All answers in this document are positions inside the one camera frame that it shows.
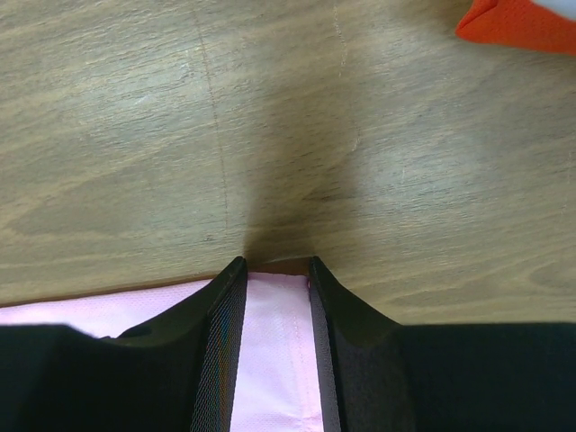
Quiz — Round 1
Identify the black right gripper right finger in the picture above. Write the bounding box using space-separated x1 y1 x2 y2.
309 257 575 431

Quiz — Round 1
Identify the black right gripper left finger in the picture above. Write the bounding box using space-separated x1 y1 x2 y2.
1 257 248 431

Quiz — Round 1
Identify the pink t shirt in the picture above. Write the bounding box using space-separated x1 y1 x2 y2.
1 273 323 432

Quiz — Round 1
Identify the orange folded t shirt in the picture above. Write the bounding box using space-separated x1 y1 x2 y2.
454 1 575 56

